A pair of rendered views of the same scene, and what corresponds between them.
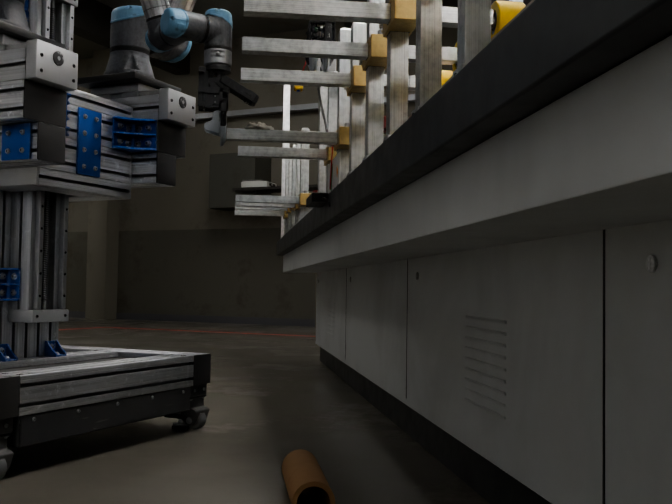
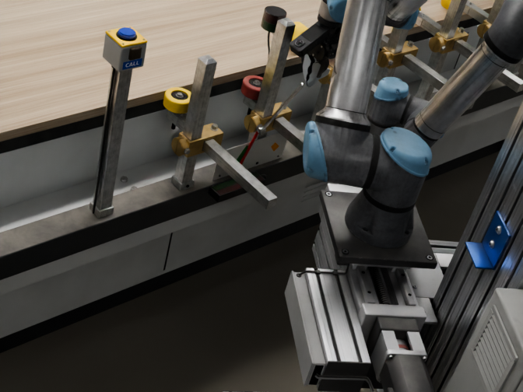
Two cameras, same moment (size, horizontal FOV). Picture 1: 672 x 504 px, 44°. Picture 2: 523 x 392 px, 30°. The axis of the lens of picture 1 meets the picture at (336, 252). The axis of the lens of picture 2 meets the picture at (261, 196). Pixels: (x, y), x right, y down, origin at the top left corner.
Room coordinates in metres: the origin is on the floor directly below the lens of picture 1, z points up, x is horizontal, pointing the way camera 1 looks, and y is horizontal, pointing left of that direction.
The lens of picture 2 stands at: (3.80, 1.72, 2.33)
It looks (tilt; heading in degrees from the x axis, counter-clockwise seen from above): 37 degrees down; 228
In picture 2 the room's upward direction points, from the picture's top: 15 degrees clockwise
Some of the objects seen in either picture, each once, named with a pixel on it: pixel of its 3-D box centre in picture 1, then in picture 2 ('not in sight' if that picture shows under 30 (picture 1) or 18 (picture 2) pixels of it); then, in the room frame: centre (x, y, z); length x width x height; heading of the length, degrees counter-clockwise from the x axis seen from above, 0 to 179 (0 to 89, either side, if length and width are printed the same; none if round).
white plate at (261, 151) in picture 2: (333, 176); (251, 155); (2.33, 0.01, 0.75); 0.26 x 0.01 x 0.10; 7
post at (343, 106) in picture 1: (344, 112); (268, 96); (2.30, -0.02, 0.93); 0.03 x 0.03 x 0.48; 7
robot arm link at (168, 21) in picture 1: (181, 26); (425, 120); (2.17, 0.42, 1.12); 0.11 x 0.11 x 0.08; 36
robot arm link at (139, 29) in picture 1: (132, 29); (397, 165); (2.46, 0.62, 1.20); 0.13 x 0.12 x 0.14; 145
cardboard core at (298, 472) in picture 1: (306, 483); not in sight; (1.68, 0.05, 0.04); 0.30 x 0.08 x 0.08; 7
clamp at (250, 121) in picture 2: (345, 140); (266, 117); (2.28, -0.02, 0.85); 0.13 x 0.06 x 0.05; 7
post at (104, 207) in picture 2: (323, 144); (110, 141); (2.81, 0.05, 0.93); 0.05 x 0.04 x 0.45; 7
